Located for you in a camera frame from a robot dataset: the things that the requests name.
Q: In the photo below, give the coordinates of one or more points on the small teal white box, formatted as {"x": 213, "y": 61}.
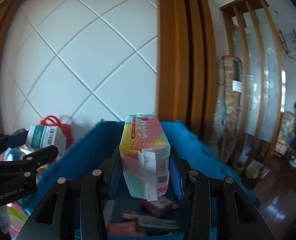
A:
{"x": 42, "y": 136}

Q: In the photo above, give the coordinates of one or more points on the pastel sanitary pad pack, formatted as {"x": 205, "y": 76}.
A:
{"x": 145, "y": 156}

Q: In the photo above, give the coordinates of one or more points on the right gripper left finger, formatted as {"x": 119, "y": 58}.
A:
{"x": 71, "y": 202}

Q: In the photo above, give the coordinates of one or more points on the wooden slat partition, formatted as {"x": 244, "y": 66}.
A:
{"x": 254, "y": 50}

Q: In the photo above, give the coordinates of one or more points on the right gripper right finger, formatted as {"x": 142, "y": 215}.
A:
{"x": 205, "y": 198}

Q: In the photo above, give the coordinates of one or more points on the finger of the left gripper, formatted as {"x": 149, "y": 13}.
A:
{"x": 13, "y": 140}
{"x": 42, "y": 156}

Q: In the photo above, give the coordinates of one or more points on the blue storage bin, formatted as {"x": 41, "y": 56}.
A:
{"x": 99, "y": 144}

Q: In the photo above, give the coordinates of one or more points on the rolled patterned mat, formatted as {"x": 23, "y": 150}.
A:
{"x": 229, "y": 88}

